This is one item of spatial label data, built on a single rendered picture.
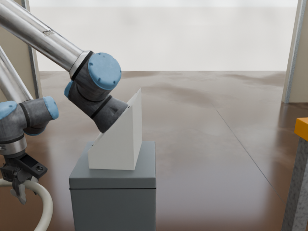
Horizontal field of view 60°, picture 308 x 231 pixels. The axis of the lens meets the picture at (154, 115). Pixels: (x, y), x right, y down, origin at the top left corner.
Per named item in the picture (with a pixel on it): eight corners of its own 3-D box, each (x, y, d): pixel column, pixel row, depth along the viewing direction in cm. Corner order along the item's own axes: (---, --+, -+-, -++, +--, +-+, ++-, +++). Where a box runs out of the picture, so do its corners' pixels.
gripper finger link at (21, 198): (15, 201, 101) (13, 178, 100) (27, 204, 99) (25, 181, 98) (8, 205, 99) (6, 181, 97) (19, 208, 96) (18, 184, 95)
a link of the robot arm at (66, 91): (103, 101, 141) (77, 79, 138) (116, 88, 128) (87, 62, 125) (85, 121, 132) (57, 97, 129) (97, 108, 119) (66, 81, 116)
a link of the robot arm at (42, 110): (47, 102, 107) (14, 111, 100) (53, 90, 98) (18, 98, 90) (56, 123, 106) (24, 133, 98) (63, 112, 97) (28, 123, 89)
